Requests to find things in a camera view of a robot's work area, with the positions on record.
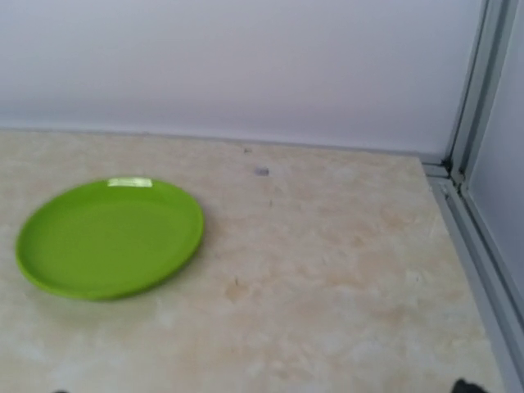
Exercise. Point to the right aluminium frame post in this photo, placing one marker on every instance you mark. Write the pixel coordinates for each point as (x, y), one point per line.
(482, 80)

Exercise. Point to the green flat plate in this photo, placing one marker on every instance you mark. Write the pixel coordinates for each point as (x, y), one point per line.
(110, 238)

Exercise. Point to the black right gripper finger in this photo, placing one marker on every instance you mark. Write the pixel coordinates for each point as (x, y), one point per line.
(463, 386)

